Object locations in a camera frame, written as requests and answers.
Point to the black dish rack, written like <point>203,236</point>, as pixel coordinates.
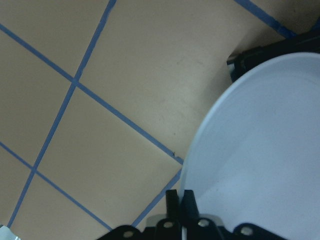
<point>239,64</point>

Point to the blue plate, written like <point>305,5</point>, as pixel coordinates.
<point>256,156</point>

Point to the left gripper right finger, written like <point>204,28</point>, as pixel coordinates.
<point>197,227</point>

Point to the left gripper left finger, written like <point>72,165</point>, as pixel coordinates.
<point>169,228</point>

